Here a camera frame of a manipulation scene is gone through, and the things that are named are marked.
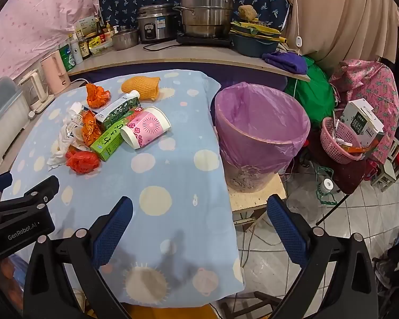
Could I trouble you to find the small plastic stool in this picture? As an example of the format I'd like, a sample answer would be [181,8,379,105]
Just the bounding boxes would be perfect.
[371,159,399,191]

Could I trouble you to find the white bottle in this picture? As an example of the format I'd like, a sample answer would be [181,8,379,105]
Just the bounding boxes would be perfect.
[70,33,84,65]

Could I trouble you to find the dark sauce bottle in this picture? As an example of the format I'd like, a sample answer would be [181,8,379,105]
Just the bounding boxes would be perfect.
[78,35,92,60]

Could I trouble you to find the green white milk carton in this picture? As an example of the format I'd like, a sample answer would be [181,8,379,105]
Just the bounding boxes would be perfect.
[95,90,141,131]

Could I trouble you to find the blue dotted blanket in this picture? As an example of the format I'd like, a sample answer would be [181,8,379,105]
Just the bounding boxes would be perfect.
[0,69,247,306]

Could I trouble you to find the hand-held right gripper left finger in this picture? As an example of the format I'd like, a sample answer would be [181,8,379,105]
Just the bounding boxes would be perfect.
[23,196,134,319]

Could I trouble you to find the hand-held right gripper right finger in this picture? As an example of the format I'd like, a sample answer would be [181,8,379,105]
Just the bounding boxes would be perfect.
[267,194,380,319]

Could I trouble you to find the pink flowered paper cup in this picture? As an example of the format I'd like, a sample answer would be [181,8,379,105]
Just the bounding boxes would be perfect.
[120,106,171,150]

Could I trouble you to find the red plastic bag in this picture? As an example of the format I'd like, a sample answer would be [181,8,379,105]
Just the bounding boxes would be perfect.
[65,149,101,174]

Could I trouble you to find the green canister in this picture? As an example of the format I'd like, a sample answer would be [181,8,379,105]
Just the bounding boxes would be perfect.
[59,43,75,71]

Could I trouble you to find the beige curtain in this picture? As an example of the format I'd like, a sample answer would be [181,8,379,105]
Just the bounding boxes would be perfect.
[279,0,399,70]

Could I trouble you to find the purple-lined waste bin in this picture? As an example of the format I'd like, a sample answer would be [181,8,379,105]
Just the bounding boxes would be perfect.
[214,81,311,193]

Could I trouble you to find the yellow patterned plates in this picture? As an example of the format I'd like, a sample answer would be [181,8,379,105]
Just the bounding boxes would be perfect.
[229,20,282,38]

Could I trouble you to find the orange cloth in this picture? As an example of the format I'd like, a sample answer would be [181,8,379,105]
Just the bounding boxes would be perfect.
[123,301,220,319]

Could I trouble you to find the wooden counter shelf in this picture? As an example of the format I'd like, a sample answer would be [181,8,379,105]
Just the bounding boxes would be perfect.
[66,41,311,83]

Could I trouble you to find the pink electric kettle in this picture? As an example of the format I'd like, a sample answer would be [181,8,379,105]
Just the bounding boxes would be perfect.
[41,51,71,95]

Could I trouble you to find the pink plastic basket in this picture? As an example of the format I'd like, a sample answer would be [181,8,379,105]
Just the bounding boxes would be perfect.
[321,117,364,165]

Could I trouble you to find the yellow seasoning packet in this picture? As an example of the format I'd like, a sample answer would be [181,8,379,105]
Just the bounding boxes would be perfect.
[88,36,114,54]

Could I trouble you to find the small steel lidded pot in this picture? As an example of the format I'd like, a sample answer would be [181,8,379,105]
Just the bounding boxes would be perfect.
[111,28,140,51]

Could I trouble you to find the orange foam fruit net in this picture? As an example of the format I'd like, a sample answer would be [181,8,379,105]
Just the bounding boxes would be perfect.
[121,76,161,102]

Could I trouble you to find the white dish container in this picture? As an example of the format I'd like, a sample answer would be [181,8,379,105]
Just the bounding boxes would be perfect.
[0,76,30,170]

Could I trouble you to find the dark red cloth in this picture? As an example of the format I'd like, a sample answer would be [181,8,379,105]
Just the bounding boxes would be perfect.
[307,133,366,193]

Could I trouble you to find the steel rice cooker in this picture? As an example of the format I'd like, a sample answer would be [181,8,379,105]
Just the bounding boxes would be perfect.
[136,4,182,44]

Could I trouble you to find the dark wooden stool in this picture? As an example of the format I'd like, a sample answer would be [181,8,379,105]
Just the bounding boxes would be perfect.
[219,291,286,319]

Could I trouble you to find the white crumpled tissue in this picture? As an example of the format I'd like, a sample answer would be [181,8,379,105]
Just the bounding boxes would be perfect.
[47,136,75,169]

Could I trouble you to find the orange wrapper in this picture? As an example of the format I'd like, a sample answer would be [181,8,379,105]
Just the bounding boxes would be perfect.
[85,83,112,110]
[81,110,104,147]

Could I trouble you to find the black induction cooktop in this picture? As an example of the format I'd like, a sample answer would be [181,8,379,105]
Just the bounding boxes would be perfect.
[176,31,233,48]

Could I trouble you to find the green cardboard box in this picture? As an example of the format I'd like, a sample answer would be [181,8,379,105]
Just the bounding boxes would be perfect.
[90,111,143,162]

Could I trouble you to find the pink floral cloth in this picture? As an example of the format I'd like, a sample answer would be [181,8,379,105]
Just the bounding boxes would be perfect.
[329,59,399,165]

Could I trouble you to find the green bag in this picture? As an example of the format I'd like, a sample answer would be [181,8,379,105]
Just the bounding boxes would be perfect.
[284,56,336,128]

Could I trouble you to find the cream electric kettle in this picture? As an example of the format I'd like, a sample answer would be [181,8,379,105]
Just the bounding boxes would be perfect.
[18,69,55,113]

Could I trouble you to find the large steel steamer pot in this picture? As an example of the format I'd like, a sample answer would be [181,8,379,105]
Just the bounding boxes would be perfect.
[173,0,245,39]

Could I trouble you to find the blue plastic basin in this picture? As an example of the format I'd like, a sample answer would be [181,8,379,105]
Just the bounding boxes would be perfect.
[232,33,283,58]

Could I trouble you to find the white oatmeal packet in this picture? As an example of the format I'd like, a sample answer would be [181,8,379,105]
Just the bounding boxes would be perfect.
[67,106,89,147]

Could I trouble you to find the brown loofah sponge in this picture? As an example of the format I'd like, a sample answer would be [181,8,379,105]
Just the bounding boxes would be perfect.
[238,5,258,23]

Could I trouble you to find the white switch cable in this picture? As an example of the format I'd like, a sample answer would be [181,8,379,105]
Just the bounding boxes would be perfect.
[291,0,303,55]

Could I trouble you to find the purple cloth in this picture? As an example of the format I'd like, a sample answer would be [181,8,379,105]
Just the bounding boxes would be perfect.
[262,51,308,74]

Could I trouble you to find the white cardboard box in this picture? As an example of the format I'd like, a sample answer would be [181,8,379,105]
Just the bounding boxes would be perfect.
[340,100,385,147]

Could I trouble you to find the clear plastic bag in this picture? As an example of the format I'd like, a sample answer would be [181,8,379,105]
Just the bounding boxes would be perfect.
[58,102,87,142]

